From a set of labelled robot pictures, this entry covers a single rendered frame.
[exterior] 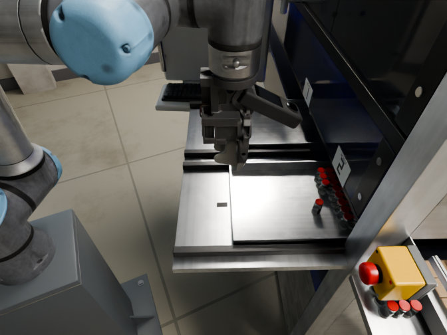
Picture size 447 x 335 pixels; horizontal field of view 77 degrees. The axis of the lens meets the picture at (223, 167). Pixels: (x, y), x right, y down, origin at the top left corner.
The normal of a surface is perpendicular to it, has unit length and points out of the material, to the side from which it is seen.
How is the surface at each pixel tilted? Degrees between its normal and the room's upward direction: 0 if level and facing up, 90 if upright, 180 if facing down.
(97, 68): 90
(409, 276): 0
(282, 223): 0
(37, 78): 90
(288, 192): 0
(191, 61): 90
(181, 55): 90
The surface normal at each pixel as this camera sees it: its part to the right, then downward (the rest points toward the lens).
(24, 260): 0.73, 0.22
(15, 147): 0.86, 0.42
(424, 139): -1.00, 0.02
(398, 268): 0.00, -0.70
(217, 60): -0.62, 0.55
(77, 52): -0.17, 0.70
